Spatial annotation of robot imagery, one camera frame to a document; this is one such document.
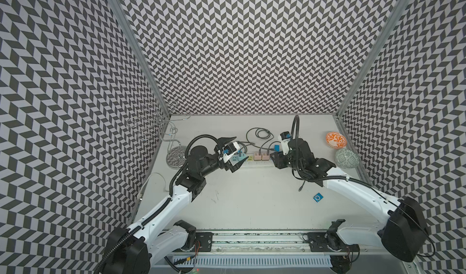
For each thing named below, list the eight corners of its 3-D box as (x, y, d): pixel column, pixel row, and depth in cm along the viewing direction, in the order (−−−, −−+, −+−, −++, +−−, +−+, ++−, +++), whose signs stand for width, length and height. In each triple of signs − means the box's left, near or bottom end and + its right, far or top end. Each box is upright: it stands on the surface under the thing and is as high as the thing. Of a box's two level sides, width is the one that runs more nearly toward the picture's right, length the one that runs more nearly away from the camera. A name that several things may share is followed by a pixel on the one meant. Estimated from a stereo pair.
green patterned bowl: (336, 171, 97) (341, 165, 92) (331, 155, 103) (335, 149, 98) (357, 171, 97) (363, 165, 92) (349, 155, 103) (355, 149, 98)
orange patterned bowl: (325, 150, 105) (330, 143, 100) (321, 139, 111) (325, 131, 105) (342, 150, 105) (348, 143, 100) (337, 139, 111) (342, 131, 105)
